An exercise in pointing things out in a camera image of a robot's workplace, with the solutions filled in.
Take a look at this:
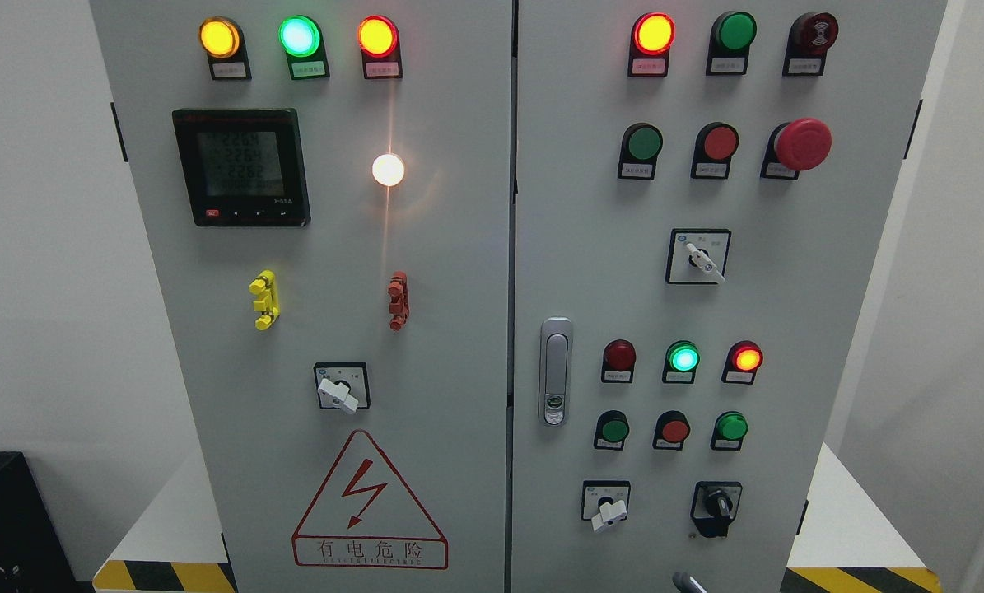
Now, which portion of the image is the lower left green push button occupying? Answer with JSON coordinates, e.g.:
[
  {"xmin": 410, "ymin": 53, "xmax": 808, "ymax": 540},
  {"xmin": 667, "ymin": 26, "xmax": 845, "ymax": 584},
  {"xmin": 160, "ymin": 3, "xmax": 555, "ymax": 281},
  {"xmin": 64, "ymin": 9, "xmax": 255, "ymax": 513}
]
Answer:
[{"xmin": 593, "ymin": 410, "xmax": 630, "ymax": 451}]

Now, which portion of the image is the green start push button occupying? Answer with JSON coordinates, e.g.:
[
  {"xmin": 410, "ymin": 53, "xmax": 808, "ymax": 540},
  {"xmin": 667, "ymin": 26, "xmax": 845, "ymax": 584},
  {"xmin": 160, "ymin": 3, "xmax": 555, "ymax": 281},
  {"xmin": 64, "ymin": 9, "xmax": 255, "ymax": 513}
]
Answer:
[{"xmin": 617, "ymin": 123, "xmax": 664, "ymax": 181}]

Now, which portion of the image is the lower red push button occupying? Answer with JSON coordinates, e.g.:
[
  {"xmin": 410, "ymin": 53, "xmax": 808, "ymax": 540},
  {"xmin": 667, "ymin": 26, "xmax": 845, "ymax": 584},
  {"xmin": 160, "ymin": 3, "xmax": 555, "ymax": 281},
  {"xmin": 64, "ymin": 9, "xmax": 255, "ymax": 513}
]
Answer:
[{"xmin": 652, "ymin": 410, "xmax": 691, "ymax": 451}]

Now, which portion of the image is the red stop push button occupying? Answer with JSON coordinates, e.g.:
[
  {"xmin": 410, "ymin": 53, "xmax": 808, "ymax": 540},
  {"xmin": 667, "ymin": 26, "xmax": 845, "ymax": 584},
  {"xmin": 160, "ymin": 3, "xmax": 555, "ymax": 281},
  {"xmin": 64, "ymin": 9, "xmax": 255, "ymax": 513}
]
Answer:
[{"xmin": 690, "ymin": 121, "xmax": 739, "ymax": 180}]

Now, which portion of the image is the lower right green push button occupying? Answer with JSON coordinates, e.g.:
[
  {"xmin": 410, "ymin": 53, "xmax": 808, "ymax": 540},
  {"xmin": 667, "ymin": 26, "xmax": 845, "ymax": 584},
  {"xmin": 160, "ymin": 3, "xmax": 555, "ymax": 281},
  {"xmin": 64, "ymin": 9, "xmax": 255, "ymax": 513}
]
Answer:
[{"xmin": 710, "ymin": 410, "xmax": 750, "ymax": 451}]

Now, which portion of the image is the red emergency stop mushroom button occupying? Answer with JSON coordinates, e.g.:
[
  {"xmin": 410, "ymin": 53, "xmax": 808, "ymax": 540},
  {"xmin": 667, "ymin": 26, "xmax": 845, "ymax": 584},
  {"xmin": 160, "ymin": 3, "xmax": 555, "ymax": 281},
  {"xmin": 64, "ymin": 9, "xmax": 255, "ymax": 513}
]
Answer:
[{"xmin": 760, "ymin": 117, "xmax": 833, "ymax": 180}]

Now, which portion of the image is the dark red indicator light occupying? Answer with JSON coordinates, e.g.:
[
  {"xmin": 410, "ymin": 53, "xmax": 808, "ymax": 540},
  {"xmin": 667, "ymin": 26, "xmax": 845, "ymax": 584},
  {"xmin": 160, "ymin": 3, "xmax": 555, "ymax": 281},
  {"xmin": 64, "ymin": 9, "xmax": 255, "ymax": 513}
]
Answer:
[{"xmin": 600, "ymin": 340, "xmax": 637, "ymax": 383}]

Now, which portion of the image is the white glowing indicator light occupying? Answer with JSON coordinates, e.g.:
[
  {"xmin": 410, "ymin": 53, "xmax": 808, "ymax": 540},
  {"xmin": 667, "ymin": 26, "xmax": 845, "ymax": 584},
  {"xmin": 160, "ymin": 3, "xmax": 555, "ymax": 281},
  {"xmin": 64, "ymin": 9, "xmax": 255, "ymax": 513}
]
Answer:
[{"xmin": 371, "ymin": 152, "xmax": 406, "ymax": 188}]

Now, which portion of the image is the small lit green indicator light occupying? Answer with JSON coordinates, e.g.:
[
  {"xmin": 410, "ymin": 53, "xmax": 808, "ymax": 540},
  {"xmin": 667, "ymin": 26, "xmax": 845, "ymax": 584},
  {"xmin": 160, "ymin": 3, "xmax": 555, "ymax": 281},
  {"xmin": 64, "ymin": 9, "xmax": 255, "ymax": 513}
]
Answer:
[{"xmin": 662, "ymin": 340, "xmax": 700, "ymax": 385}]

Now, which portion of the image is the left grey cabinet door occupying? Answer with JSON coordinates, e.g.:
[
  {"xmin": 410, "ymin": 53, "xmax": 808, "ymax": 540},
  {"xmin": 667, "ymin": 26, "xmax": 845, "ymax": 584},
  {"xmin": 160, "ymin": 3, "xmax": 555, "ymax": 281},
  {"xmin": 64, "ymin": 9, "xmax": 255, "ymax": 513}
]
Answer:
[{"xmin": 91, "ymin": 1, "xmax": 513, "ymax": 592}]

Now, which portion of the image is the grey cabinet door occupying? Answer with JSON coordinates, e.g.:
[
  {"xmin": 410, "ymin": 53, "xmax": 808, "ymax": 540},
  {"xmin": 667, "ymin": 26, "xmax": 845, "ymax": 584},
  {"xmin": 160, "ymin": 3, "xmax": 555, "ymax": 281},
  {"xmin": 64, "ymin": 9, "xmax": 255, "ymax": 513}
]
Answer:
[
  {"xmin": 511, "ymin": 1, "xmax": 946, "ymax": 592},
  {"xmin": 91, "ymin": 1, "xmax": 513, "ymax": 592}
]

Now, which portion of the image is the right grey cabinet door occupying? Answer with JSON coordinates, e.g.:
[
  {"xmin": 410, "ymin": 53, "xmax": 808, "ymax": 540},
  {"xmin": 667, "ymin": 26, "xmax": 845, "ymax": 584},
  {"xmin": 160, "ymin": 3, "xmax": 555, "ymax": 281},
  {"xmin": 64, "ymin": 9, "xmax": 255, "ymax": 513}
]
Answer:
[{"xmin": 511, "ymin": 1, "xmax": 946, "ymax": 592}]

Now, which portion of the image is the red electric hazard warning sticker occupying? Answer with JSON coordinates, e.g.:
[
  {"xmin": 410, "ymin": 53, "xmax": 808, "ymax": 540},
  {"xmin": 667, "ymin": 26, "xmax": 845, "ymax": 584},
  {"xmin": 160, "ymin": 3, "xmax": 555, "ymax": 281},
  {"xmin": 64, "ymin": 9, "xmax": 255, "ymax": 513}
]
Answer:
[{"xmin": 291, "ymin": 429, "xmax": 449, "ymax": 570}]

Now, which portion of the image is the small lit red indicator light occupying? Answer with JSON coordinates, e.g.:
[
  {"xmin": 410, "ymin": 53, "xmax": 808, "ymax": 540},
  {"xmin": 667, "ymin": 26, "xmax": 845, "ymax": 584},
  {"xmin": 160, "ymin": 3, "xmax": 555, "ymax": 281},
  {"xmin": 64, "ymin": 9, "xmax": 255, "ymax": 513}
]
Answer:
[{"xmin": 721, "ymin": 340, "xmax": 765, "ymax": 385}]

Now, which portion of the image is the black digital power meter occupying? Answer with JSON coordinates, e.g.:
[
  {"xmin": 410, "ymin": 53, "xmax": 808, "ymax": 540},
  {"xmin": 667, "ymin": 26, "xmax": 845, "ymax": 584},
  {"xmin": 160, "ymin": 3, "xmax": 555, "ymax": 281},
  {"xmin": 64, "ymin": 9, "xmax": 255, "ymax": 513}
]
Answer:
[{"xmin": 172, "ymin": 108, "xmax": 310, "ymax": 226}]

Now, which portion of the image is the red indicator light top left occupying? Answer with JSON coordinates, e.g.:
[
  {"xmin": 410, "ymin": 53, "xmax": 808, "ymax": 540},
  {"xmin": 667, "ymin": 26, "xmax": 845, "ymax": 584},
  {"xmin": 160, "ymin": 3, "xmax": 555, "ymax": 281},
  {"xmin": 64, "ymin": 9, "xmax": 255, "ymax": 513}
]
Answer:
[{"xmin": 357, "ymin": 15, "xmax": 403, "ymax": 79}]

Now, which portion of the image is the red indicator light top right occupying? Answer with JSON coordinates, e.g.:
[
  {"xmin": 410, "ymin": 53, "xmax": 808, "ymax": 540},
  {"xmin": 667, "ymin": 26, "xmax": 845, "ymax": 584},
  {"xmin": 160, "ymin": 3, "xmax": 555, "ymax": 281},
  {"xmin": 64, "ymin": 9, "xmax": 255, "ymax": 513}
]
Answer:
[{"xmin": 627, "ymin": 12, "xmax": 675, "ymax": 77}]

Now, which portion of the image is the green indicator light top left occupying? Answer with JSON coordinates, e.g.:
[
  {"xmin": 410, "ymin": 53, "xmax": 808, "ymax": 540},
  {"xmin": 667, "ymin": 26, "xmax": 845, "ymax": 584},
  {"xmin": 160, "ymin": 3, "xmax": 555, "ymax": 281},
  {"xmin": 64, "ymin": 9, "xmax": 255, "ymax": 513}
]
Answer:
[{"xmin": 278, "ymin": 15, "xmax": 329, "ymax": 80}]

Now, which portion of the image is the green indicator light top right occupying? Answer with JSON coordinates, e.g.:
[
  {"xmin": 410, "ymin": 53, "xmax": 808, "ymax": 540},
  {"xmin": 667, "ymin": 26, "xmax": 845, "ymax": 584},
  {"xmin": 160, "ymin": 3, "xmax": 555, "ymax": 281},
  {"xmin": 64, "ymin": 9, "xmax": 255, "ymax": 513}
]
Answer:
[{"xmin": 706, "ymin": 11, "xmax": 758, "ymax": 76}]

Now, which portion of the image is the yellow indicator light top left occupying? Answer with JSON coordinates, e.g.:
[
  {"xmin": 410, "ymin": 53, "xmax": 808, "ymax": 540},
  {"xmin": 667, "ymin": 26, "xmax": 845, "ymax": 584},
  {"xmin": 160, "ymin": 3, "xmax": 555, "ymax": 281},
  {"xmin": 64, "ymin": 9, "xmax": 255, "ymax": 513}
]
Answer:
[{"xmin": 198, "ymin": 16, "xmax": 252, "ymax": 80}]

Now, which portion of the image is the red buzzer alarm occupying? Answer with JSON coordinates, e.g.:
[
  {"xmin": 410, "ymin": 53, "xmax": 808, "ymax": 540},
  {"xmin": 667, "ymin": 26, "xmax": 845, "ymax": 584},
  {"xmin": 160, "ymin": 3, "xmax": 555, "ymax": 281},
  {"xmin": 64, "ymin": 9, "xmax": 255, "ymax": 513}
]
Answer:
[{"xmin": 782, "ymin": 12, "xmax": 839, "ymax": 77}]

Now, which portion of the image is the black box at left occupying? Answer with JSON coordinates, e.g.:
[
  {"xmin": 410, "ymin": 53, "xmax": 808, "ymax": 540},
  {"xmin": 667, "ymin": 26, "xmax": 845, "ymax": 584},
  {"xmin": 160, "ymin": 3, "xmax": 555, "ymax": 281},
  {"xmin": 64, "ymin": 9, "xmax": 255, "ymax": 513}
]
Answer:
[{"xmin": 0, "ymin": 451, "xmax": 80, "ymax": 592}]

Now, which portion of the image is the silver door lock handle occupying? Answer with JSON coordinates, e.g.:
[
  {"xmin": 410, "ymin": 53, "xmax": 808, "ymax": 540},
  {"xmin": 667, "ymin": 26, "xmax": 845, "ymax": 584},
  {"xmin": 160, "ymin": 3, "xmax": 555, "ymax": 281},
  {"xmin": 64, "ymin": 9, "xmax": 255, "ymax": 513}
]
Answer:
[{"xmin": 539, "ymin": 316, "xmax": 573, "ymax": 427}]

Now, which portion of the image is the left door white selector switch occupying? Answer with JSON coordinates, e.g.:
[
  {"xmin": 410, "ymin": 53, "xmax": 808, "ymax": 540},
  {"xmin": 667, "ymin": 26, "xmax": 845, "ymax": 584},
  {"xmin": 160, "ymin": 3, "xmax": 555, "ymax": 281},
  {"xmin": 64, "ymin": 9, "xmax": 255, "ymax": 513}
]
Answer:
[{"xmin": 312, "ymin": 362, "xmax": 371, "ymax": 414}]

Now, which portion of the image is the upper right white selector switch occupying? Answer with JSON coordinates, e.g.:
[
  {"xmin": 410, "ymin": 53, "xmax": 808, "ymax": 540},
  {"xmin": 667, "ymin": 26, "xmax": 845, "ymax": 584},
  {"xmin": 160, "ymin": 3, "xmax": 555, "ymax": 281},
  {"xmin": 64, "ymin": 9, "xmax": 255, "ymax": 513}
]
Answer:
[{"xmin": 665, "ymin": 228, "xmax": 732, "ymax": 285}]

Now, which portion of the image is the lower white selector switch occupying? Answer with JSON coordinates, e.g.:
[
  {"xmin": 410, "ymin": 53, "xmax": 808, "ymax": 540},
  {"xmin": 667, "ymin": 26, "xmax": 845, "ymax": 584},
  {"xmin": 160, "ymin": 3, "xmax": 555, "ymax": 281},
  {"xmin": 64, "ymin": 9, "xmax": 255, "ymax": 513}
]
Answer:
[{"xmin": 581, "ymin": 480, "xmax": 631, "ymax": 533}]

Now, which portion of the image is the black rotary knob switch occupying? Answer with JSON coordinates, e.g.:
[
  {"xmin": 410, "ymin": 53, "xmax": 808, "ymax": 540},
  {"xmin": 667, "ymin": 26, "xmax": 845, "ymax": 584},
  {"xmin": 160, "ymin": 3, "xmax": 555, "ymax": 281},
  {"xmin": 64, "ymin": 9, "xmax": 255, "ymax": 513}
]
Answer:
[{"xmin": 690, "ymin": 481, "xmax": 743, "ymax": 538}]

